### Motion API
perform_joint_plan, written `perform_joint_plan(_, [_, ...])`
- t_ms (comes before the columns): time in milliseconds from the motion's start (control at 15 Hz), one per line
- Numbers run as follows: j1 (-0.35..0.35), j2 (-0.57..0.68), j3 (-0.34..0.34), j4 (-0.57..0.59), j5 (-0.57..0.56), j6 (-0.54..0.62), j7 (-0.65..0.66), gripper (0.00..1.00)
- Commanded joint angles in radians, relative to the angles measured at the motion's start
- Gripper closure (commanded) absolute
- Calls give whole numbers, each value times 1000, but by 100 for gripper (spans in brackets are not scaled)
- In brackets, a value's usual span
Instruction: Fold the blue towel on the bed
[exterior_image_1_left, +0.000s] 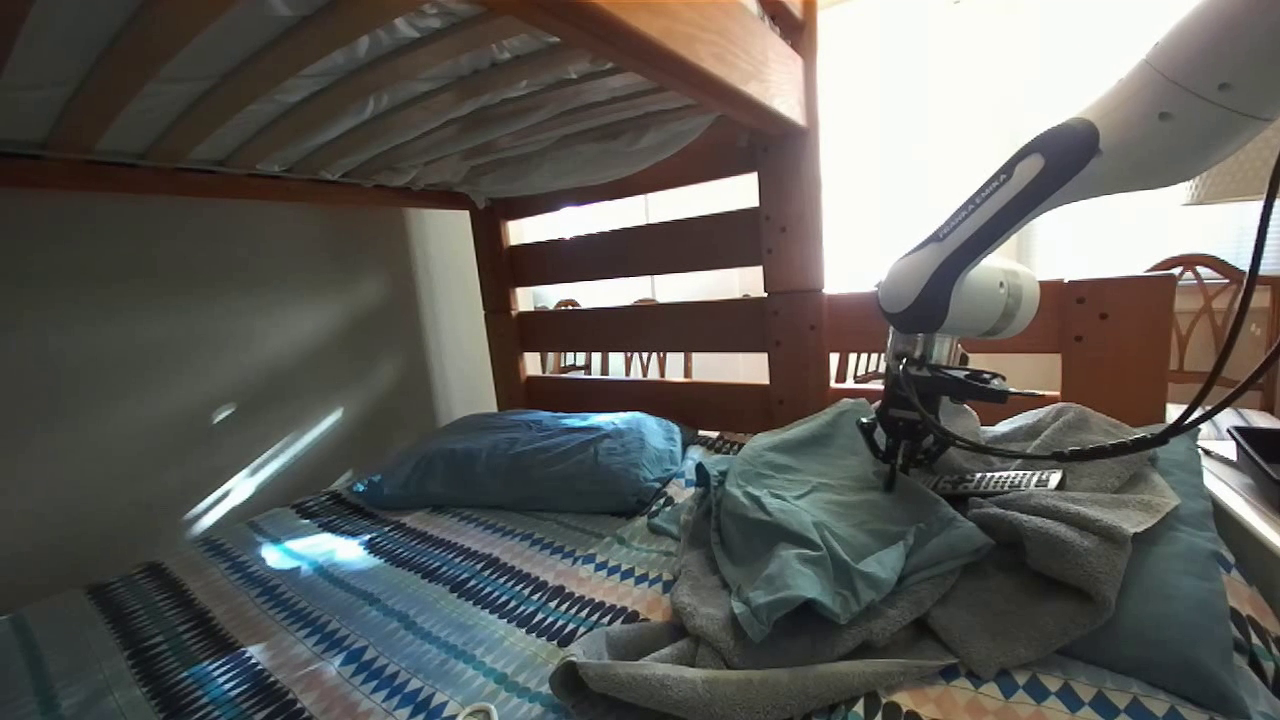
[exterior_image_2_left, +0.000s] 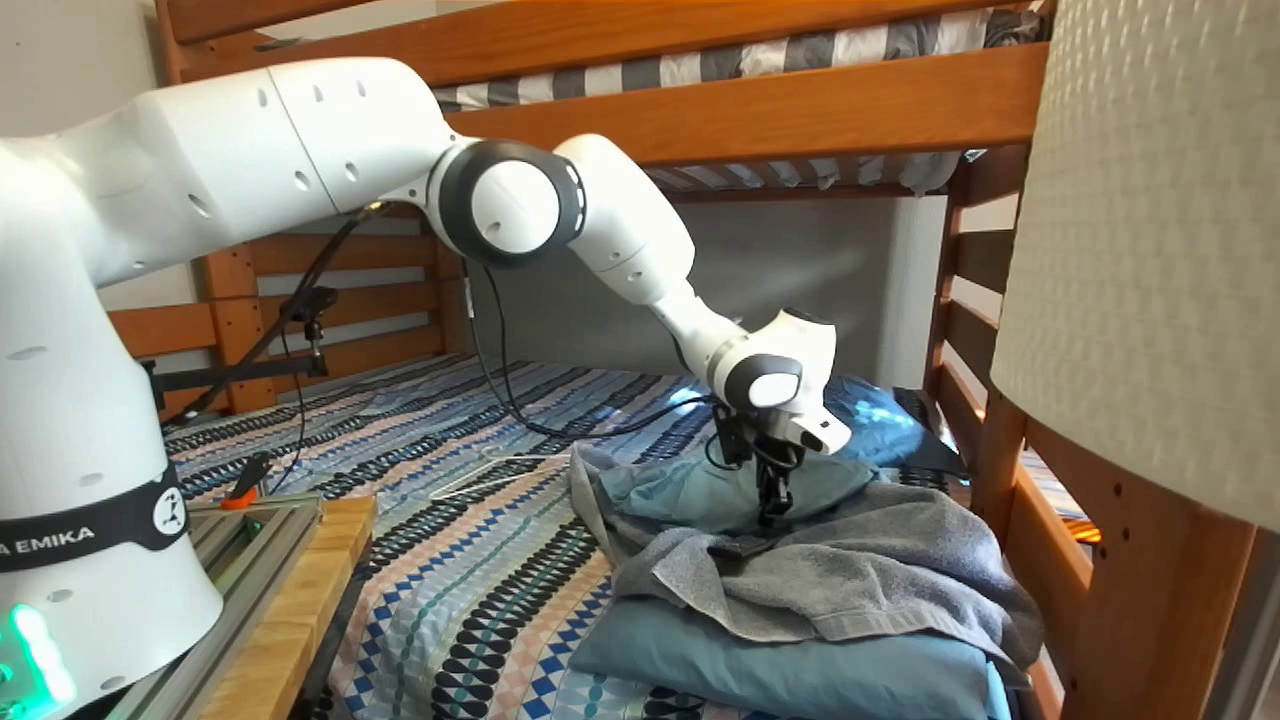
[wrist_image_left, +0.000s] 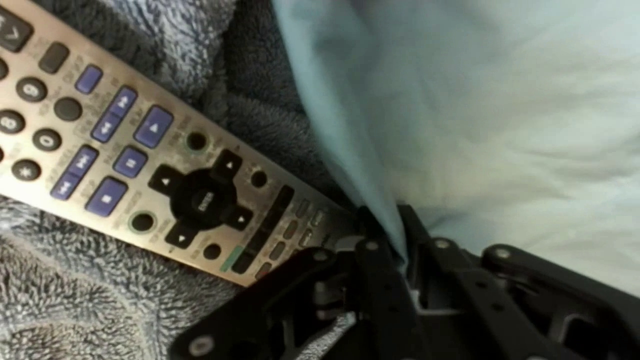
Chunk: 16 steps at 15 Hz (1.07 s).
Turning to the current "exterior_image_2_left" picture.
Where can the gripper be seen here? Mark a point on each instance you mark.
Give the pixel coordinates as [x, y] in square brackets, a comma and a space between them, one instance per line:
[776, 455]

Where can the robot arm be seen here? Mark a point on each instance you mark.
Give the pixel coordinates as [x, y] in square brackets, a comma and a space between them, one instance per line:
[200, 170]

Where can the blue towel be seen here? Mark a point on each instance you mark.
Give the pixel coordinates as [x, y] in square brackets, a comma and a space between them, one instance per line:
[690, 492]

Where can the grey towel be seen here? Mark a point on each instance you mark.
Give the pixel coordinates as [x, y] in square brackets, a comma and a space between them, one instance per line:
[880, 570]

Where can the wooden bunk bed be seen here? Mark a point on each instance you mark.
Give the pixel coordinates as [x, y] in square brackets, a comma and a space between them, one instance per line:
[800, 105]

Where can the shiny blue pillow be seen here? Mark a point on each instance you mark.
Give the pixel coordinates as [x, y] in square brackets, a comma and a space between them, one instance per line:
[885, 420]

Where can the black flat object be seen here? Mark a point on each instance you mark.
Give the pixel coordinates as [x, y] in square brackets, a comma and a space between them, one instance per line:
[930, 435]

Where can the white clothes hanger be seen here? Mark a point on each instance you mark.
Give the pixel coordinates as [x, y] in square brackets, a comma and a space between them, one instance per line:
[500, 472]

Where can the patterned bedspread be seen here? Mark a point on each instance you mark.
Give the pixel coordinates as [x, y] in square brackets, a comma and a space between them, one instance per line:
[450, 560]

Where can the mattress with striped sheet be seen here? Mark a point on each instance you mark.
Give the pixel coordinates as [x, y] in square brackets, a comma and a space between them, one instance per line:
[800, 55]

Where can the white lamp shade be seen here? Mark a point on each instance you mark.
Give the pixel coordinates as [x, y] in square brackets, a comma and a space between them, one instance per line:
[1150, 250]

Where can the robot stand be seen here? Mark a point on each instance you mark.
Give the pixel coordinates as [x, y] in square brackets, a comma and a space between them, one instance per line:
[270, 590]

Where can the orange clamp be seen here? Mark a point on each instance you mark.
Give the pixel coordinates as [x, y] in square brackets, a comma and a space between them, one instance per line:
[243, 485]

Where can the camera on mount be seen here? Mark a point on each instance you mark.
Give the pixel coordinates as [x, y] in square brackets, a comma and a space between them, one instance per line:
[300, 330]

